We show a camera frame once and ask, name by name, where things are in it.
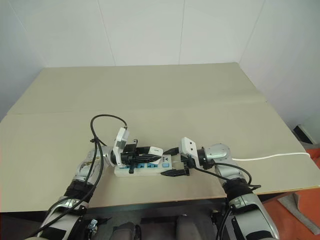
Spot white power strip blue sockets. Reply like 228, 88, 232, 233
113, 153, 175, 178

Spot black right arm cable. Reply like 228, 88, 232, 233
188, 156, 262, 240

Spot dark rounded shape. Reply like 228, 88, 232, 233
112, 216, 142, 240
174, 212, 201, 240

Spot black box on floor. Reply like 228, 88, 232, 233
292, 124, 315, 145

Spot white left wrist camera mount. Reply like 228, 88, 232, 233
112, 126, 131, 168

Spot white power strip cable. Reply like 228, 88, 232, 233
231, 151, 311, 161

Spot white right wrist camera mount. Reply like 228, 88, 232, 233
180, 136, 201, 167

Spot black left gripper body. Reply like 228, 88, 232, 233
119, 139, 141, 175

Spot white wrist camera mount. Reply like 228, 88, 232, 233
180, 136, 201, 167
112, 126, 131, 168

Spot white charger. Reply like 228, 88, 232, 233
148, 146, 164, 158

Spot metal table clamp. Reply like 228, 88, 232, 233
84, 217, 112, 240
209, 208, 227, 226

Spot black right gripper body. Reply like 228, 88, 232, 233
177, 147, 195, 177

